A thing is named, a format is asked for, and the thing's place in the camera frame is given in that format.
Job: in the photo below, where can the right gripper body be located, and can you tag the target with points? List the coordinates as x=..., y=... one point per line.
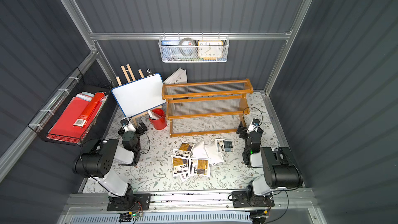
x=249, y=132

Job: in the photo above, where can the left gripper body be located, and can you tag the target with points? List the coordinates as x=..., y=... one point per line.
x=132, y=129

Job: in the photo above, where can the yellow coffee bag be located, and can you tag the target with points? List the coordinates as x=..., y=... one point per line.
x=199, y=167
x=179, y=166
x=184, y=151

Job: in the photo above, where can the yellow coffee bag top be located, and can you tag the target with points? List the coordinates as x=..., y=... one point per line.
x=184, y=151

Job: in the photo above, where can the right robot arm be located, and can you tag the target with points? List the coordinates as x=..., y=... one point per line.
x=280, y=172

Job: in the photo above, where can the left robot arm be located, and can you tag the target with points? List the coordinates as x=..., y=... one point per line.
x=97, y=156

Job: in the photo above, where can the dark blue coffee bag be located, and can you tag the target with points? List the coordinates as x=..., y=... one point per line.
x=225, y=146

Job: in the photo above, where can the wooden two-tier shelf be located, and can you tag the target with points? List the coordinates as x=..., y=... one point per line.
x=205, y=100

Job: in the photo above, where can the yellow coffee bag front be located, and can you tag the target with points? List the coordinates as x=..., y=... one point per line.
x=199, y=167

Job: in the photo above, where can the red cup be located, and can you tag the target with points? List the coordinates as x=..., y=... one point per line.
x=157, y=118

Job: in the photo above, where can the red long box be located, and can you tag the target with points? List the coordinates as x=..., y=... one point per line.
x=82, y=120

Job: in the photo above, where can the wooden easel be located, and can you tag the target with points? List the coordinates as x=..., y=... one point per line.
x=129, y=75

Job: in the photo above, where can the red folder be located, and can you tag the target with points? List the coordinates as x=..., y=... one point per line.
x=64, y=129

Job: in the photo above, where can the yellow square clock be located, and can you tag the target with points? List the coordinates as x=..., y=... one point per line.
x=210, y=49

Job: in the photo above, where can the blue box in basket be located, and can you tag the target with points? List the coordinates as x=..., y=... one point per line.
x=170, y=42

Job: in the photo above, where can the round grey tape roll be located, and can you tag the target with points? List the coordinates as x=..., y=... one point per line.
x=186, y=47

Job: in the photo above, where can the whiteboard with blue frame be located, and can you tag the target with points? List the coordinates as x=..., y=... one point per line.
x=140, y=96

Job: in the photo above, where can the black wire side basket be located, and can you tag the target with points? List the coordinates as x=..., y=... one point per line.
x=77, y=84

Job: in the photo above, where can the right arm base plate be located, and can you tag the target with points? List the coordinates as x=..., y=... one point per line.
x=243, y=199

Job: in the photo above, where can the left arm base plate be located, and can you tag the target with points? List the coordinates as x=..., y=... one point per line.
x=132, y=202

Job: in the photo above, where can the white wire wall basket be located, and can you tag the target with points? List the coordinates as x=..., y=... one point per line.
x=194, y=49

